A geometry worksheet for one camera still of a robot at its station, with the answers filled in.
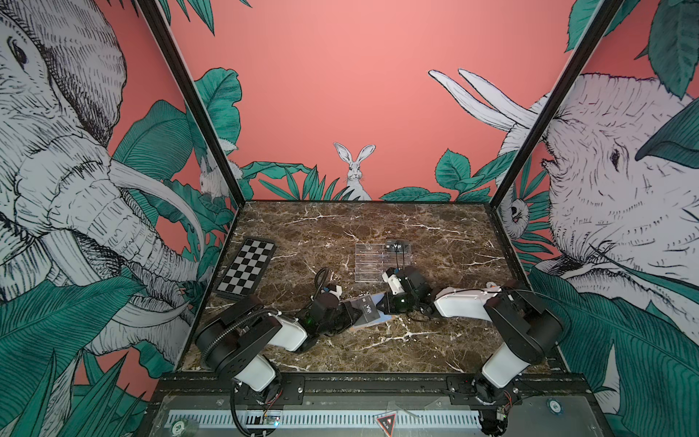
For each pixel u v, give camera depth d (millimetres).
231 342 444
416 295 725
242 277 930
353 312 867
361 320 863
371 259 1018
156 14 701
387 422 687
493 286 545
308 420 701
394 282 848
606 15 696
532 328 465
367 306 898
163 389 749
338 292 854
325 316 703
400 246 954
